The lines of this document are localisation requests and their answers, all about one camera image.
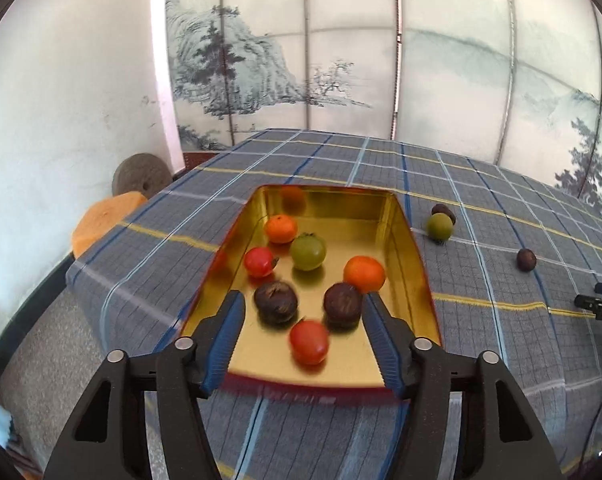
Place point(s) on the green tomato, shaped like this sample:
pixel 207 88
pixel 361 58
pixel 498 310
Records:
pixel 308 252
pixel 440 226

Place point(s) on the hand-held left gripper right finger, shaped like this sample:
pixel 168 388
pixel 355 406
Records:
pixel 383 345

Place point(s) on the grey plaid tablecloth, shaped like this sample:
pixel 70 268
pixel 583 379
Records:
pixel 481 350

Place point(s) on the grey stone disc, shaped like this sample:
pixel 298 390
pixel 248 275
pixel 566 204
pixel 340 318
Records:
pixel 141 175

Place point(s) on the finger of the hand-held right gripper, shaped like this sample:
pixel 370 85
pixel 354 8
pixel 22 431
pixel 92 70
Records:
pixel 598 304

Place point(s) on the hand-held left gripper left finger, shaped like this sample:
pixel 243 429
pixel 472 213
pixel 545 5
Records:
pixel 226 340

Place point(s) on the landscape painted folding screen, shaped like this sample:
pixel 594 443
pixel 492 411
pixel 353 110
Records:
pixel 431 60

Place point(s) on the red and gold tin tray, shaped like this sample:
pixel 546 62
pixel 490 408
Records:
pixel 331 220

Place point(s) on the orange round cushion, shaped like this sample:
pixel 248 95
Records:
pixel 103 220

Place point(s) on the red tomato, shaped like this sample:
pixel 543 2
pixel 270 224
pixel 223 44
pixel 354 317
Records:
pixel 309 342
pixel 259 261

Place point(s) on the dark purple passion fruit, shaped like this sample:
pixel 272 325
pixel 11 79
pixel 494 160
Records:
pixel 343 305
pixel 526 259
pixel 276 301
pixel 446 209

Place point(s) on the orange tangerine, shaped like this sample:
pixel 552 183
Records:
pixel 364 273
pixel 281 228

